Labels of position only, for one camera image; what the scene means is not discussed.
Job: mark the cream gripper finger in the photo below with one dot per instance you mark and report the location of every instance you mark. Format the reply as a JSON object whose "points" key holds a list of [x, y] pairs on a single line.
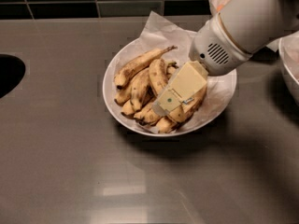
{"points": [[165, 99]]}

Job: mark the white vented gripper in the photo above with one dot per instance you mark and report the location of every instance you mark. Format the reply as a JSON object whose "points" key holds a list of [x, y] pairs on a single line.
{"points": [[215, 48]]}

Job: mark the central large spotted banana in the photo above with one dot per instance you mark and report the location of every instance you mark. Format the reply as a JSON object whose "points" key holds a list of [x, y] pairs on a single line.
{"points": [[158, 68]]}

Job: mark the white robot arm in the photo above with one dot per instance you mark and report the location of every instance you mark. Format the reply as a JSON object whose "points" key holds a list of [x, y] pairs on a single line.
{"points": [[229, 38]]}

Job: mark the bottom front banana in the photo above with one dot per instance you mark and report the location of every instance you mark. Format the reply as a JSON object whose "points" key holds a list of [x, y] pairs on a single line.
{"points": [[146, 116]]}

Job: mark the lower right banana with sticker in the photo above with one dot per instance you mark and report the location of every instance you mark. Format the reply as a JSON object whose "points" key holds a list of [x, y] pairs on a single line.
{"points": [[166, 125]]}

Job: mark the lower left small banana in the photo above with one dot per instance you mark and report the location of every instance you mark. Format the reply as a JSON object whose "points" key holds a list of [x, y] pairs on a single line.
{"points": [[127, 109]]}

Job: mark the left middle spotted banana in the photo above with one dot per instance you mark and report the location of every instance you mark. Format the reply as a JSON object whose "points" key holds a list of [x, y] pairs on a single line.
{"points": [[139, 89]]}

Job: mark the large white bowl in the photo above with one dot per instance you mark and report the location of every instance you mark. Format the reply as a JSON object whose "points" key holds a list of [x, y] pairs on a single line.
{"points": [[125, 55]]}

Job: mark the far left underlying banana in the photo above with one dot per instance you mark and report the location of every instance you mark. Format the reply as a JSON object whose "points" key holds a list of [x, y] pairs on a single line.
{"points": [[122, 96]]}

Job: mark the top long spotted banana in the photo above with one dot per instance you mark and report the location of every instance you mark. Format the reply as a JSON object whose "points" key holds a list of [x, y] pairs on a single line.
{"points": [[123, 76]]}

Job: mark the white paper liner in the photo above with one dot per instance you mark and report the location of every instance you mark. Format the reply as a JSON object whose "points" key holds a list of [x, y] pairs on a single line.
{"points": [[159, 32]]}

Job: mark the pile of orange fruits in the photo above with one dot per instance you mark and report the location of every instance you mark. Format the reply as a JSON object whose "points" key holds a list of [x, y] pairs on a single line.
{"points": [[220, 7]]}

